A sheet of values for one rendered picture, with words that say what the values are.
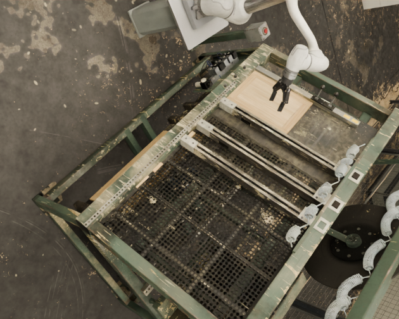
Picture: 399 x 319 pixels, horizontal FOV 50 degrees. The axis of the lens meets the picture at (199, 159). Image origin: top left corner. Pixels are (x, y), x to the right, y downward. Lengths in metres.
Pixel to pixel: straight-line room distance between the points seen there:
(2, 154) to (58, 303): 1.36
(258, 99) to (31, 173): 1.88
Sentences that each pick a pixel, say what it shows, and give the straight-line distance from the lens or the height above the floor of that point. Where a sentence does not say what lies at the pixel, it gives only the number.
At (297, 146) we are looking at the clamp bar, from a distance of 3.22.
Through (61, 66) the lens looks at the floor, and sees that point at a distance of 3.69.
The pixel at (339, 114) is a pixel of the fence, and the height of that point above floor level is 1.55.
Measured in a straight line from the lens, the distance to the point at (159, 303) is 3.26.
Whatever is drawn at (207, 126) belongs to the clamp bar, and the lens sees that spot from 3.22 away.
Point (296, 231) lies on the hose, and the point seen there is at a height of 1.86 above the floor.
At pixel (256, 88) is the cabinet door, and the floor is 1.00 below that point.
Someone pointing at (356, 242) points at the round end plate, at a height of 1.89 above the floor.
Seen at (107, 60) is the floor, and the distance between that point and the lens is 3.88.
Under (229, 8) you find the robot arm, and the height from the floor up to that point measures 1.07.
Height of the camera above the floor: 3.36
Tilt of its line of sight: 48 degrees down
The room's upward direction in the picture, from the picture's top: 99 degrees clockwise
